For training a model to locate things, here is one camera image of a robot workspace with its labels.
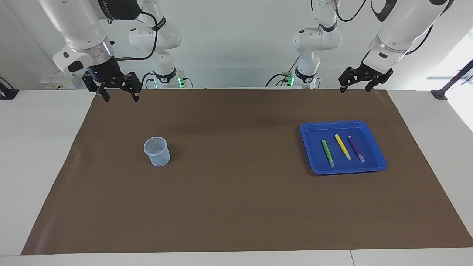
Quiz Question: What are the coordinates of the purple marker pen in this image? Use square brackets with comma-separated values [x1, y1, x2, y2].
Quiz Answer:
[348, 136, 366, 163]

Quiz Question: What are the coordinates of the green marker pen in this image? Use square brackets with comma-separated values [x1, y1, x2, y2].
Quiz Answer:
[321, 139, 335, 167]

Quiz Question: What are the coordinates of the light blue mesh pen cup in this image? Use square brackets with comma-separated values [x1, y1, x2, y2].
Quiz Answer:
[143, 136, 171, 167]

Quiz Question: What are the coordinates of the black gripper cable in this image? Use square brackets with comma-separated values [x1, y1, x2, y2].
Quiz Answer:
[310, 0, 436, 56]
[107, 10, 159, 61]

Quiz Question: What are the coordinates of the yellow marker pen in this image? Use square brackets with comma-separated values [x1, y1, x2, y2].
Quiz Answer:
[334, 134, 352, 161]

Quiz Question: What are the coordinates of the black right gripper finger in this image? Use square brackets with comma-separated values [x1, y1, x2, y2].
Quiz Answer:
[82, 72, 110, 102]
[119, 72, 143, 103]

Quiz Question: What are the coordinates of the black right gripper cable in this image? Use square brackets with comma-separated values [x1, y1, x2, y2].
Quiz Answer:
[107, 10, 159, 61]

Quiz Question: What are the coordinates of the blue plastic tray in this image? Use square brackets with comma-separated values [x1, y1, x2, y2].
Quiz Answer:
[300, 120, 388, 175]

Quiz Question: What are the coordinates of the white wall socket box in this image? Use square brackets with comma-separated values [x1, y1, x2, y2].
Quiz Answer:
[40, 71, 80, 90]

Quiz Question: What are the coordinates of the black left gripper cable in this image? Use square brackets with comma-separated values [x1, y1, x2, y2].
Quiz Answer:
[310, 0, 436, 56]

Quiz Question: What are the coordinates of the brown table mat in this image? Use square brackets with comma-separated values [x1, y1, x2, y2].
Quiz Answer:
[21, 88, 473, 255]

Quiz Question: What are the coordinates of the black arm base cable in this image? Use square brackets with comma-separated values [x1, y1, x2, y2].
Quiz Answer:
[140, 72, 156, 89]
[265, 55, 300, 88]

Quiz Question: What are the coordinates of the black table clamp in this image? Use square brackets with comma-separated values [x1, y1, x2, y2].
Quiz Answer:
[0, 76, 20, 100]

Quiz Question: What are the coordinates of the black mounting stand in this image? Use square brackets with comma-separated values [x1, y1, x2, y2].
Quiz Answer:
[431, 59, 473, 100]

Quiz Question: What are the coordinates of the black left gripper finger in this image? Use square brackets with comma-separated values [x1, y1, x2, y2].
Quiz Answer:
[339, 66, 362, 93]
[365, 68, 394, 93]

